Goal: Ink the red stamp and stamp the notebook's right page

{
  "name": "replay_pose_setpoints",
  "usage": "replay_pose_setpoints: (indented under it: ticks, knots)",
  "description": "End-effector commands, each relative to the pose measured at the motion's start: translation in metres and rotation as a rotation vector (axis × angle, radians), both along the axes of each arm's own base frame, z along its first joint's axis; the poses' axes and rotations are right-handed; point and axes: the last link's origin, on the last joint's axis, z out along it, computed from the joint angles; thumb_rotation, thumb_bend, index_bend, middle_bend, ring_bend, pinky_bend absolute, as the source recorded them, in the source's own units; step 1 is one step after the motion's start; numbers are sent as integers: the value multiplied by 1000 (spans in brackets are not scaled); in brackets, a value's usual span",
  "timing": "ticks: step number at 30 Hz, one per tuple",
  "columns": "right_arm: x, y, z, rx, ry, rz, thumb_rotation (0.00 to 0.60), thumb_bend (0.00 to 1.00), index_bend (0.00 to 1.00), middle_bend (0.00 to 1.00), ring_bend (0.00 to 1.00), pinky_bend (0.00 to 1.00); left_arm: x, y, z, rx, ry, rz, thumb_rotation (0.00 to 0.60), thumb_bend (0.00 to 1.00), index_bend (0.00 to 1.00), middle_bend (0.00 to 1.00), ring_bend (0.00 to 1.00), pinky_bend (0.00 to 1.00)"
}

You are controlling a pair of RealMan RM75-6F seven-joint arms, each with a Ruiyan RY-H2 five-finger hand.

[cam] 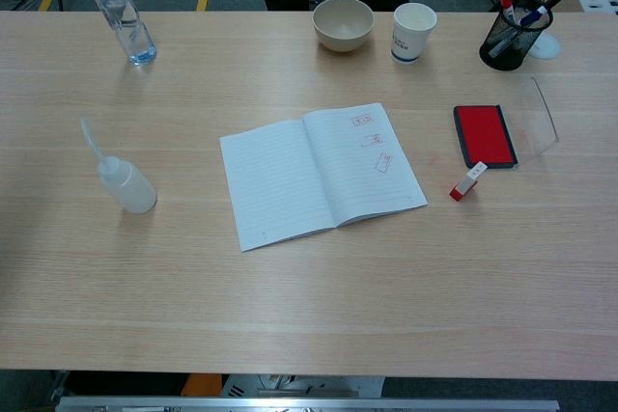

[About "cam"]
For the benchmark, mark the blue capped marker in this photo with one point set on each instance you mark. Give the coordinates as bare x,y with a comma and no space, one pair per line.
533,17

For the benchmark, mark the beige bowl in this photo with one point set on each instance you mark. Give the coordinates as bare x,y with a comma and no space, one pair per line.
343,26

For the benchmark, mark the clear plastic water bottle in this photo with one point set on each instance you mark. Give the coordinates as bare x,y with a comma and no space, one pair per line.
123,16

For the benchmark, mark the aluminium rail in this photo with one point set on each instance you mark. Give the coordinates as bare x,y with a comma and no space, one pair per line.
309,404

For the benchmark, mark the red ink pad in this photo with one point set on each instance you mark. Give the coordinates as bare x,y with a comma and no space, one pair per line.
484,134

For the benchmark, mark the orange part under table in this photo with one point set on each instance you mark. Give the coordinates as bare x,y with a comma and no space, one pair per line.
203,385

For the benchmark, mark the clear ink pad lid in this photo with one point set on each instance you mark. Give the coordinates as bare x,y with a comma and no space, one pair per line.
538,122

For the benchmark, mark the white round table grommet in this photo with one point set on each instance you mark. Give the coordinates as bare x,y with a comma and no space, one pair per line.
549,47

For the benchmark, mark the black mesh pen holder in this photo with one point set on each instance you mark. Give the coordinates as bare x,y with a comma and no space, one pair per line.
504,55

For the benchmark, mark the white squeeze bottle with nozzle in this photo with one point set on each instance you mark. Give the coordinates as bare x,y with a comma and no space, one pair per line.
131,188

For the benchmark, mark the open lined notebook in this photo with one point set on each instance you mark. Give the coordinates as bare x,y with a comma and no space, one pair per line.
289,180

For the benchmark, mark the white paper cup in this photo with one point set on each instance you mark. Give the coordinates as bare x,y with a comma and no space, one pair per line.
410,40

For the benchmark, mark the red and white stamp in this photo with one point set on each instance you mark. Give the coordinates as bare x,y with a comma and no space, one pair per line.
467,182

